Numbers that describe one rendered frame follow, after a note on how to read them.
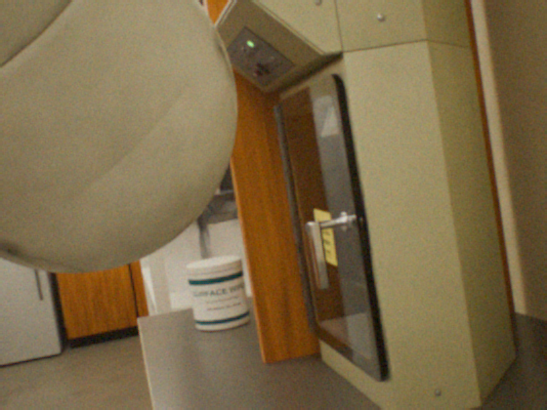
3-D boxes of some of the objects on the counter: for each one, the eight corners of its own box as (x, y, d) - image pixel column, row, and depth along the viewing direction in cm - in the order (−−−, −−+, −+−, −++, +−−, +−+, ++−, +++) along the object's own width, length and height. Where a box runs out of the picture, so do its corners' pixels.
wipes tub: (245, 312, 164) (234, 253, 163) (256, 323, 151) (245, 258, 150) (192, 323, 162) (183, 263, 161) (199, 335, 149) (189, 268, 148)
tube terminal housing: (455, 332, 120) (391, -104, 116) (580, 384, 88) (497, -217, 84) (321, 360, 116) (250, -89, 112) (401, 426, 84) (305, -200, 80)
